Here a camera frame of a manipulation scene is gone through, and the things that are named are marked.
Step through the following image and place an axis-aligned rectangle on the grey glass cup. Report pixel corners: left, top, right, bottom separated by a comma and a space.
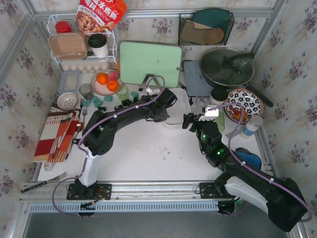
79, 84, 93, 100

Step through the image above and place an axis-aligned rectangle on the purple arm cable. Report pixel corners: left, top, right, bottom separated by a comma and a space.
205, 103, 313, 222
51, 74, 166, 219

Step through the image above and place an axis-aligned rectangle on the white wire rack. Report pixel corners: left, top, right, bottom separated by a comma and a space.
47, 13, 118, 64

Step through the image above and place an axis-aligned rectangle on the green cup right side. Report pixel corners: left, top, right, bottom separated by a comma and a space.
213, 112, 225, 132

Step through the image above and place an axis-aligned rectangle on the brown square container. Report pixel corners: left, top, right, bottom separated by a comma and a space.
49, 32, 88, 60

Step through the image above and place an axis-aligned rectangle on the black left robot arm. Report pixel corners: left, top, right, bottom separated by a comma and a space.
66, 88, 177, 200

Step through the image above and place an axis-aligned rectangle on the egg carton tray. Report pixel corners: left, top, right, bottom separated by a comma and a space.
61, 61, 115, 73

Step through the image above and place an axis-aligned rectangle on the black mesh organizer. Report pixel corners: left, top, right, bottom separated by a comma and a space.
178, 8, 235, 46

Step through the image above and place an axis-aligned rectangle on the black frying pan with lid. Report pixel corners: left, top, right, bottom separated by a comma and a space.
199, 47, 273, 107

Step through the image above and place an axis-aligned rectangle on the striped red cloth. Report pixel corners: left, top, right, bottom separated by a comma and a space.
32, 103, 80, 163

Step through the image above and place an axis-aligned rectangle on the clear lidded container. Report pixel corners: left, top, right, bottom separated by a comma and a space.
58, 70, 80, 94

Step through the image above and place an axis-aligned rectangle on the floral patterned plate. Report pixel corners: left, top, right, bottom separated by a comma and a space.
224, 88, 264, 124

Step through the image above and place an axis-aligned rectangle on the blue sponge cloth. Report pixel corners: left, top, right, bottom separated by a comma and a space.
235, 148, 262, 170

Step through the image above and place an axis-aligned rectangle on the green translucent cup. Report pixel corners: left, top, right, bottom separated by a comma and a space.
116, 85, 129, 101

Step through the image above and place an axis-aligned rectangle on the red snack bag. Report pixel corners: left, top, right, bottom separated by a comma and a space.
75, 0, 127, 33

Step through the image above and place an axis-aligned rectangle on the white round strainer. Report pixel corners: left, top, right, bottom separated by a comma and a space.
57, 92, 77, 111

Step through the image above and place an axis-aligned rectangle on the grey blue rectangular tray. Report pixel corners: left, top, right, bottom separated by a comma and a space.
182, 60, 213, 97

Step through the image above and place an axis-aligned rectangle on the pink fruit plate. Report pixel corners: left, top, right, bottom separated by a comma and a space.
90, 69, 122, 96

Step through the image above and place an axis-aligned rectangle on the white coffee cup black lid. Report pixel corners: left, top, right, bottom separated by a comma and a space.
88, 33, 108, 57

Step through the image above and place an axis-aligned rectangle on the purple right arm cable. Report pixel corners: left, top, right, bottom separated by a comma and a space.
205, 103, 313, 222

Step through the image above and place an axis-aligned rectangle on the white bottle blue label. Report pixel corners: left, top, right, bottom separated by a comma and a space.
240, 115, 263, 139

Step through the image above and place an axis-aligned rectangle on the red jar lid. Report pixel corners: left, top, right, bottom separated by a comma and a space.
55, 21, 72, 34

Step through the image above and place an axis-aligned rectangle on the black coffee capsule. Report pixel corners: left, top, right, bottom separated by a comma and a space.
114, 105, 123, 111

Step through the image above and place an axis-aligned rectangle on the green cutting board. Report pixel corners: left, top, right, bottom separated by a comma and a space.
119, 42, 182, 88

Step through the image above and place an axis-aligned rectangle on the round cork coaster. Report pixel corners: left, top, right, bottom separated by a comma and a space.
204, 28, 224, 45

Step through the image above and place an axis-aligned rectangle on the white storage basket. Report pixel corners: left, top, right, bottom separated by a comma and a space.
163, 88, 191, 127

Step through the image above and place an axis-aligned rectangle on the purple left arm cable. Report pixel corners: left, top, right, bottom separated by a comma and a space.
51, 74, 166, 219

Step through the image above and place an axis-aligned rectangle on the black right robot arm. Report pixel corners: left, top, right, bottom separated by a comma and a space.
182, 113, 308, 232

